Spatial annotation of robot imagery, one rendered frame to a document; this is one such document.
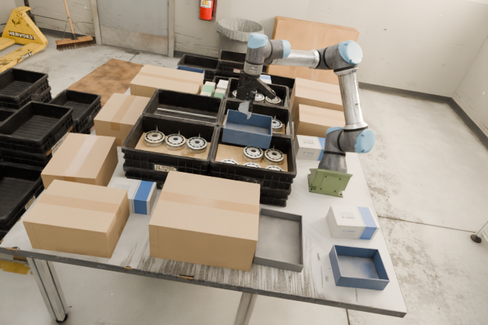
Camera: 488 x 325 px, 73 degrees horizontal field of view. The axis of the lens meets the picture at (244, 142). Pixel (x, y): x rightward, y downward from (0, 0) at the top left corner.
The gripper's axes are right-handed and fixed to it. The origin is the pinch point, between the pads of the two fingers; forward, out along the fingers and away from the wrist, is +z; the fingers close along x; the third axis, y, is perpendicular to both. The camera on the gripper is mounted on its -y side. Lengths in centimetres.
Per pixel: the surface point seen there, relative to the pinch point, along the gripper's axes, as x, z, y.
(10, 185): -16, 84, 138
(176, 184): 26.0, 24.4, 24.9
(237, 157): -8.1, 28.1, 2.3
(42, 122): -53, 58, 137
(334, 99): -80, 14, -54
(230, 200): 29.3, 24.8, 1.4
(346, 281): 44, 43, -49
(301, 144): -36, 29, -33
